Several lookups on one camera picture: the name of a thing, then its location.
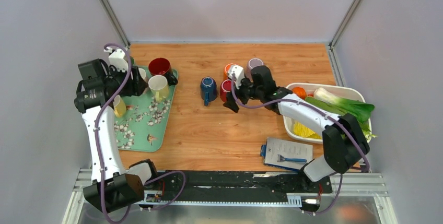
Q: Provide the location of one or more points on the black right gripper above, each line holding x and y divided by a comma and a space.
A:
231, 102

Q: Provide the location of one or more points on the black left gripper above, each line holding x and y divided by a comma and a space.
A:
136, 86

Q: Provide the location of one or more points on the red mug black handle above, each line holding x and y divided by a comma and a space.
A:
225, 88

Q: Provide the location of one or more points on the dark blue octagonal mug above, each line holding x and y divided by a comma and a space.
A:
208, 90

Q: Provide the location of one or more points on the yellow mug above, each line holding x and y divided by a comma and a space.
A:
119, 106

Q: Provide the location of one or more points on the light green octagonal mug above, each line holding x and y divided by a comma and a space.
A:
159, 86

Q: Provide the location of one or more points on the black skull mug red inside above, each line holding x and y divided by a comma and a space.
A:
161, 66

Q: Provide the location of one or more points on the cream floral mug green inside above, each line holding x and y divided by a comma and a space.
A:
132, 61

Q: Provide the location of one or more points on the pink octagonal mug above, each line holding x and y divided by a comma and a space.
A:
145, 78

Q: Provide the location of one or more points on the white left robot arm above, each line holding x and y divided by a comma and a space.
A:
113, 187

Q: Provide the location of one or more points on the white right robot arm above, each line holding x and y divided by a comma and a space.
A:
343, 139

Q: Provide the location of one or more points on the green floral serving tray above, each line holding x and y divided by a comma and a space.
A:
143, 126

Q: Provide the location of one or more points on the blue razor package card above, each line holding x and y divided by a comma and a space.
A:
286, 154

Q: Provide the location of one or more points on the small orange pumpkin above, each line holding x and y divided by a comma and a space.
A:
300, 92

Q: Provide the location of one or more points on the green bok choy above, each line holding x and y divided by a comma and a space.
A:
332, 103

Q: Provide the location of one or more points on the white vegetable basin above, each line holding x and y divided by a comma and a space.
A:
344, 92

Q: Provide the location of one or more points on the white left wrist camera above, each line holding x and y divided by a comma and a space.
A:
118, 59

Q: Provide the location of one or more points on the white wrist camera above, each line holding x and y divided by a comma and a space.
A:
118, 59
236, 74

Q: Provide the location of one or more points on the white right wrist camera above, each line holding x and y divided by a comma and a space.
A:
236, 74

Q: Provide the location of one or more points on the orange mug black handle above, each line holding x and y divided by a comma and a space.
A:
226, 69

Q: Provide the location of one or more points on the mauve mug black handle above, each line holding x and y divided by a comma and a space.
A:
252, 63

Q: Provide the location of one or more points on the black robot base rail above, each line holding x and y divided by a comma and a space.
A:
234, 187

